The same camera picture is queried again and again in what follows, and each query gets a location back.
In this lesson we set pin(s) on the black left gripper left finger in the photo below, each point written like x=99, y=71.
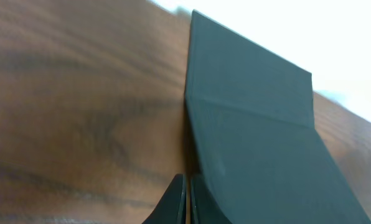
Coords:
x=171, y=209

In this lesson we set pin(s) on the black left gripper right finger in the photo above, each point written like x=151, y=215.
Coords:
x=204, y=209

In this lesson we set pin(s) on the dark green box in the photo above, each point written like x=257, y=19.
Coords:
x=252, y=117

